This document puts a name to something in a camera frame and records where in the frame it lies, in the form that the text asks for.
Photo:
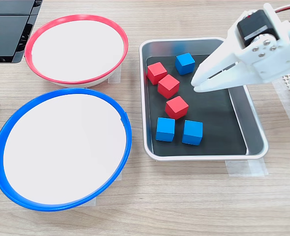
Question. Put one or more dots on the blue wooden cube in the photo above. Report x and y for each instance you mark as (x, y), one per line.
(185, 62)
(165, 129)
(192, 132)

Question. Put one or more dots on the red wooden cube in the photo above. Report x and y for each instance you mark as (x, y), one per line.
(168, 86)
(176, 107)
(157, 71)

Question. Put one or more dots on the silver metal tray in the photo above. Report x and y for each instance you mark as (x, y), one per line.
(253, 127)

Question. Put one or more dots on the black tray liner mat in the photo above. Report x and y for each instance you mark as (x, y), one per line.
(213, 127)

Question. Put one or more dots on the clear adhesive tape strip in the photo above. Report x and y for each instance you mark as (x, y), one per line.
(91, 202)
(119, 177)
(285, 98)
(116, 77)
(245, 169)

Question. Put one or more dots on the red-rimmed white dish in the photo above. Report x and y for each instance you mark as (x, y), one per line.
(78, 51)

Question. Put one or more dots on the blue-rimmed white dish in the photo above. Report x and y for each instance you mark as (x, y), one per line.
(61, 152)

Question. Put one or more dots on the black flat electronic device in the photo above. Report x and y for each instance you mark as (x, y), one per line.
(4, 32)

